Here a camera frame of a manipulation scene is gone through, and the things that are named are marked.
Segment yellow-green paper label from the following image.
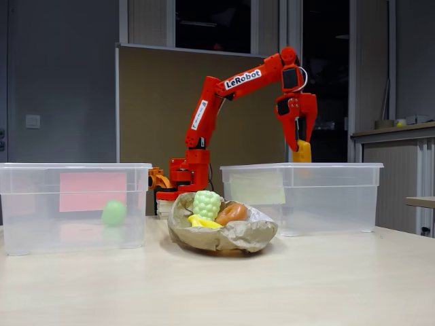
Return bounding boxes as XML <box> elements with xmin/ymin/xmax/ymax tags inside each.
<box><xmin>229</xmin><ymin>171</ymin><xmax>286</xmax><ymax>205</ymax></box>

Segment orange toy waffle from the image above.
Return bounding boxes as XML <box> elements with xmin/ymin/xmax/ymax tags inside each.
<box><xmin>292</xmin><ymin>139</ymin><xmax>312</xmax><ymax>177</ymax></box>

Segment wooden base block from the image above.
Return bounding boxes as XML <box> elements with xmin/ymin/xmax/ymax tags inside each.
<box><xmin>156</xmin><ymin>199</ymin><xmax>177</xmax><ymax>217</ymax></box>

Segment yellow toy bananas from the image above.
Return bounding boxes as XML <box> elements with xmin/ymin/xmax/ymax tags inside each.
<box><xmin>187</xmin><ymin>213</ymin><xmax>224</xmax><ymax>230</ymax></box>

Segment light orange printed part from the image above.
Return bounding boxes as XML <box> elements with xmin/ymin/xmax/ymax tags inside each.
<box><xmin>148</xmin><ymin>166</ymin><xmax>174</xmax><ymax>191</ymax></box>

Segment brown-orange toy donut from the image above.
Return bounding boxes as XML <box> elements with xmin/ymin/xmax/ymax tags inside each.
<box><xmin>215</xmin><ymin>202</ymin><xmax>248</xmax><ymax>227</ymax></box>

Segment small side table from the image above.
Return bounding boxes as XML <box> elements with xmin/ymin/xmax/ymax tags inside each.
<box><xmin>404</xmin><ymin>196</ymin><xmax>435</xmax><ymax>209</ymax></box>

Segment light green toy grapes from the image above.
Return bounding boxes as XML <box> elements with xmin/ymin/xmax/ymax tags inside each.
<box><xmin>192</xmin><ymin>189</ymin><xmax>222</xmax><ymax>221</ymax></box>

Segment green toy apple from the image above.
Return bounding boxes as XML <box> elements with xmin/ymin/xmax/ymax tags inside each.
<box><xmin>101</xmin><ymin>199</ymin><xmax>127</xmax><ymax>228</ymax></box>

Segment brown pin board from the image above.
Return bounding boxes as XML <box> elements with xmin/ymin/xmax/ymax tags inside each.
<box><xmin>115</xmin><ymin>43</ymin><xmax>285</xmax><ymax>217</ymax></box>

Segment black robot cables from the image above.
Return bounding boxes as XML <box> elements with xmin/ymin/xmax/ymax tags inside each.
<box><xmin>205</xmin><ymin>162</ymin><xmax>215</xmax><ymax>192</ymax></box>

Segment pink paper label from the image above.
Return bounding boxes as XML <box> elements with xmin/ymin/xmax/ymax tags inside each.
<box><xmin>59</xmin><ymin>172</ymin><xmax>128</xmax><ymax>213</ymax></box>

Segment grey shutter cabinet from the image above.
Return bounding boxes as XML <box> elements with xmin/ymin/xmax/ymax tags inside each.
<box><xmin>351</xmin><ymin>122</ymin><xmax>435</xmax><ymax>235</ymax></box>

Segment crumpled brown paper bag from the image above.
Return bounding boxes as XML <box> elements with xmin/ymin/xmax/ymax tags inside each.
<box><xmin>167</xmin><ymin>192</ymin><xmax>279</xmax><ymax>253</ymax></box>

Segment clear plastic bin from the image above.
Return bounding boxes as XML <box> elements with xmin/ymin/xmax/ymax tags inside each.
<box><xmin>0</xmin><ymin>162</ymin><xmax>153</xmax><ymax>256</ymax></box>
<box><xmin>220</xmin><ymin>162</ymin><xmax>385</xmax><ymax>238</ymax></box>

